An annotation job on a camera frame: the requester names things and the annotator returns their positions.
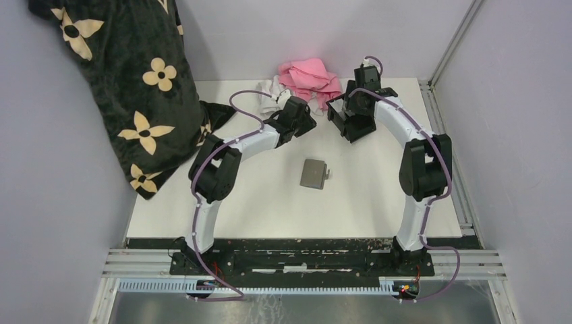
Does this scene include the black plastic card box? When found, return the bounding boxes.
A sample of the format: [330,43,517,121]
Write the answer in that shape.
[326,93,376,143]

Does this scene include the grey leather card holder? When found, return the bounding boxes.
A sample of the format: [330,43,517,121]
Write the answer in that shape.
[299,159,330,190]

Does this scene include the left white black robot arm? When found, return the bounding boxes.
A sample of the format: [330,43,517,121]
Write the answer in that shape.
[185,96,317,275]

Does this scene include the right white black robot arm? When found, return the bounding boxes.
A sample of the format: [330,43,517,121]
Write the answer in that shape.
[343,63,452,275]

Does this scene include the white cloth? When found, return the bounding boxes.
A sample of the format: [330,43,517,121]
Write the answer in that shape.
[256,75,326,117]

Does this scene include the pink cloth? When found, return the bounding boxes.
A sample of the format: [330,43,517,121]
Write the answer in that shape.
[278,58,342,111]

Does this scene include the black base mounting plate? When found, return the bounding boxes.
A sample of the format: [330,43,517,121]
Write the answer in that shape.
[167,238,435,289]

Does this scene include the black floral blanket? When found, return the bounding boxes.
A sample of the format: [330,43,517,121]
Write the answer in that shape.
[28,1,235,200]

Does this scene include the corner aluminium post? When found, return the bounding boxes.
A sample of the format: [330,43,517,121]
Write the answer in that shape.
[419,0,485,238]

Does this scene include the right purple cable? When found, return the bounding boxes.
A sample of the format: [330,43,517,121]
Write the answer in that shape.
[347,55,461,304]

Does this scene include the purple cable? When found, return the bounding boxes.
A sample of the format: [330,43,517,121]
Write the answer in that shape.
[185,89,287,302]
[347,55,461,304]

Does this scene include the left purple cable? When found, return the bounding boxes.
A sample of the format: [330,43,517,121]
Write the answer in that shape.
[185,89,287,302]

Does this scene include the blue slotted cable duct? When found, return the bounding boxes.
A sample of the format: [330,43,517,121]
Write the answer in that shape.
[117,279,399,296]

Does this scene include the aluminium rail frame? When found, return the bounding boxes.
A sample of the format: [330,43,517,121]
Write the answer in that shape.
[89,248,515,323]

